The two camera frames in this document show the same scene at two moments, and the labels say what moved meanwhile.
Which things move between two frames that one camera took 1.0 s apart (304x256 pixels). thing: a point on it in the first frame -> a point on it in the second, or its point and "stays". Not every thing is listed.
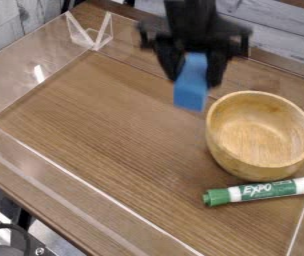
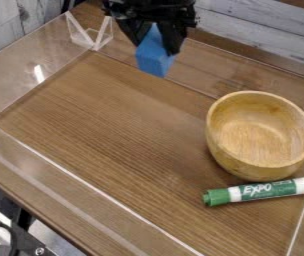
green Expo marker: (257, 190) stays
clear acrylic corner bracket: (91, 37) stays
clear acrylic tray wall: (106, 221) stays
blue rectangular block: (191, 84) -> (152, 55)
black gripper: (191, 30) -> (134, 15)
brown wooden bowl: (259, 134) stays
